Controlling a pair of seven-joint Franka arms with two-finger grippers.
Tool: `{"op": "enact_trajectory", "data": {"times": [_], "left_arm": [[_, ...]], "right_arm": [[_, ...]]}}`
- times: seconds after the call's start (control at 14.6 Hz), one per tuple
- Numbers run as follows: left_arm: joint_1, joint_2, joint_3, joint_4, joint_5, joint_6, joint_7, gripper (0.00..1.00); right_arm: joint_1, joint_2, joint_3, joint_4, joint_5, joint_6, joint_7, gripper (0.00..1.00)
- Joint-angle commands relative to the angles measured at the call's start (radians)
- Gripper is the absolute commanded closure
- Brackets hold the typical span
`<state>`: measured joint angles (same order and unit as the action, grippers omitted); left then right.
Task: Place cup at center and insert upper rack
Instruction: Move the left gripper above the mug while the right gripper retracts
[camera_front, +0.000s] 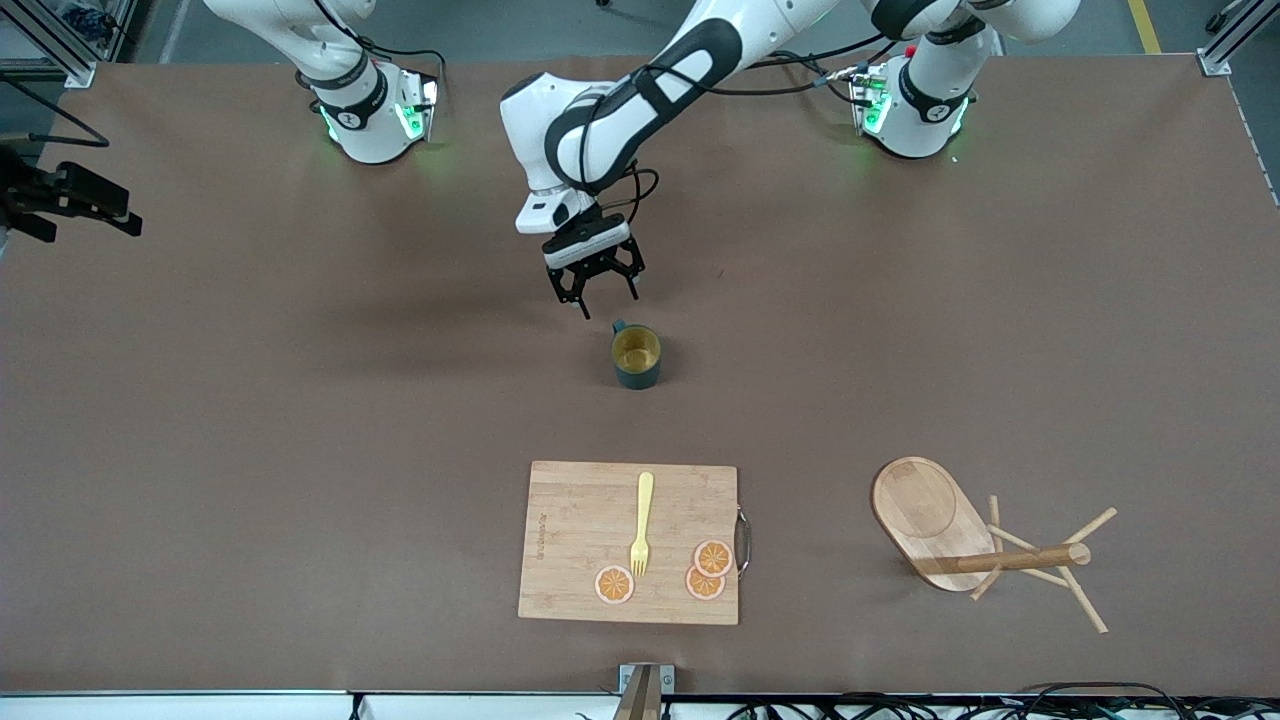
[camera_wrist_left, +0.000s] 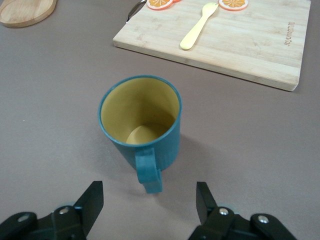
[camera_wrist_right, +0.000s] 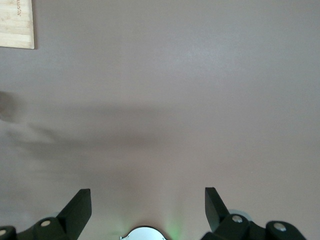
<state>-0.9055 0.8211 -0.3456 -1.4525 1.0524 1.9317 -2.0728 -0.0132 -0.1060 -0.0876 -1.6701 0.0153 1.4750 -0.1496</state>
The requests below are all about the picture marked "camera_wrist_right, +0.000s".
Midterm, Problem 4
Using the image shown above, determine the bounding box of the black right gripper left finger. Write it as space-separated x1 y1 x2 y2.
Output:
0 188 92 240

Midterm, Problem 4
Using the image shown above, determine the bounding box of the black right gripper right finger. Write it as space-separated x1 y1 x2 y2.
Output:
201 186 307 240

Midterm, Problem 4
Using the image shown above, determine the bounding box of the bamboo cutting board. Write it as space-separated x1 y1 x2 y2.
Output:
0 0 35 50

